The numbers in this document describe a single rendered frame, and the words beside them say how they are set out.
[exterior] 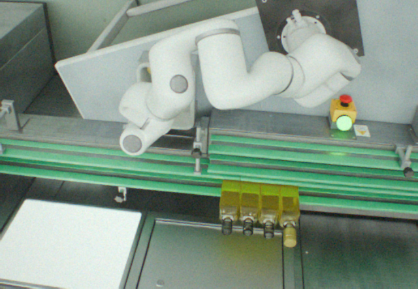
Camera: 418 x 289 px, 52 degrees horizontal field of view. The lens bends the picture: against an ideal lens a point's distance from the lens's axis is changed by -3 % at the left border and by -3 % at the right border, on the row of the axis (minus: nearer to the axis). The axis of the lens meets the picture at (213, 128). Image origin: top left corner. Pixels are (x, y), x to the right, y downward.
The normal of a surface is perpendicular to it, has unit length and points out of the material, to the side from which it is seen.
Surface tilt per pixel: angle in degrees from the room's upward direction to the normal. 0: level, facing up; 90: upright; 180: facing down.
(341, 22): 2
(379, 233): 90
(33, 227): 90
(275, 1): 2
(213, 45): 41
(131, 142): 15
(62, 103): 90
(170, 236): 90
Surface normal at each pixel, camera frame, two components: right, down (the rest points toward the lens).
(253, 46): -0.10, 0.57
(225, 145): 0.04, -0.82
